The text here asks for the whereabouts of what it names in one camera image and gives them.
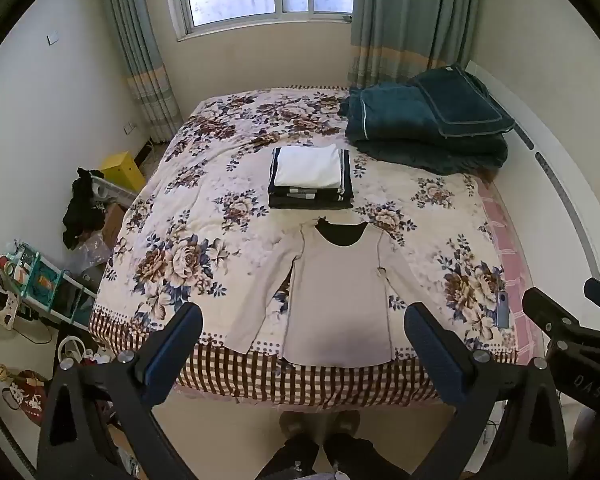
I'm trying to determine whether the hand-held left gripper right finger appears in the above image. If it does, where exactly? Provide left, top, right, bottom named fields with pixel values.
left=403, top=302, right=571, bottom=480

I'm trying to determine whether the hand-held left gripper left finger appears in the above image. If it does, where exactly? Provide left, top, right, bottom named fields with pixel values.
left=37, top=302, right=204, bottom=480

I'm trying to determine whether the beige long-sleeve shirt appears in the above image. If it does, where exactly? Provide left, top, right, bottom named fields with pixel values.
left=226, top=216, right=433, bottom=366

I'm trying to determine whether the person's right forearm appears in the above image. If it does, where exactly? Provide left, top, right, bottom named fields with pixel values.
left=566, top=402, right=600, bottom=480

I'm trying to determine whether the black clothes pile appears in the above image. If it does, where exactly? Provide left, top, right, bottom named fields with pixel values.
left=62, top=167, right=106, bottom=250

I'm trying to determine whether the blue phone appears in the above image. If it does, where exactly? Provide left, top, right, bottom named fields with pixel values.
left=496, top=290, right=511, bottom=330

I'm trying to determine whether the pink bed sheet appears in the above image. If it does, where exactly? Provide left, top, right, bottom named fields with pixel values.
left=474, top=174, right=537, bottom=362

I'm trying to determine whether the person's right slipper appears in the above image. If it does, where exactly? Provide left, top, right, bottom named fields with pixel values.
left=322, top=410, right=362, bottom=442

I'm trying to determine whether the person's slipper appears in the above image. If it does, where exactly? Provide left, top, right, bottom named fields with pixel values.
left=322, top=410, right=362, bottom=442
left=279, top=410, right=322, bottom=443

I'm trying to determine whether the clear plastic bag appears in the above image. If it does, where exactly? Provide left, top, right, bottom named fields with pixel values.
left=69, top=236, right=114, bottom=282

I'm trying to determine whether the teal storage cart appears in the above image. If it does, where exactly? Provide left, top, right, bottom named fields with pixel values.
left=0, top=239, right=99, bottom=332

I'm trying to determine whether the floral quilt bed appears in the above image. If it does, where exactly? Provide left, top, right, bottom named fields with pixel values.
left=89, top=85, right=519, bottom=407

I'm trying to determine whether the cardboard box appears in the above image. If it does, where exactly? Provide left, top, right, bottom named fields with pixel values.
left=102, top=202, right=129, bottom=247

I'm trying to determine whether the white headboard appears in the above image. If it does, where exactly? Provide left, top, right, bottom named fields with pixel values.
left=464, top=60, right=600, bottom=321

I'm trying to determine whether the person's left slipper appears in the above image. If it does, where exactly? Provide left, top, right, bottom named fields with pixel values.
left=279, top=410, right=322, bottom=443

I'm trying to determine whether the red patterned bag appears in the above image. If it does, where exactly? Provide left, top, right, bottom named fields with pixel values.
left=2, top=369, right=49, bottom=414

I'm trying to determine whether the person's left leg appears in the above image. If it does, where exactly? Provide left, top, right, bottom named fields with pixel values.
left=256, top=434, right=322, bottom=480

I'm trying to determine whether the yellow box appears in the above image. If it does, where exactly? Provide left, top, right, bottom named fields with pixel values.
left=102, top=151, right=146, bottom=192

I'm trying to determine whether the folded black garment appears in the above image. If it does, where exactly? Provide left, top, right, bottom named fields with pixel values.
left=268, top=192, right=354, bottom=210

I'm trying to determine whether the folded navy striped garment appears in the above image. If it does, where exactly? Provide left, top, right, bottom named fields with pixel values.
left=267, top=147, right=355, bottom=197

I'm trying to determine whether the folded teal blanket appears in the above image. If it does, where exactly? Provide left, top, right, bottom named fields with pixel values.
left=339, top=84, right=510, bottom=177

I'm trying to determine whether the white folded garment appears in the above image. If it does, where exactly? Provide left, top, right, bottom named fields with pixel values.
left=273, top=144, right=343, bottom=189

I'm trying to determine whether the teal pillow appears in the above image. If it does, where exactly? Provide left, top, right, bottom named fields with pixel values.
left=412, top=64, right=516, bottom=139

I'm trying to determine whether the grey-green striped curtain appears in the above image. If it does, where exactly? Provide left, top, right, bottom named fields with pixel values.
left=347, top=0, right=477, bottom=91
left=97, top=0, right=184, bottom=144

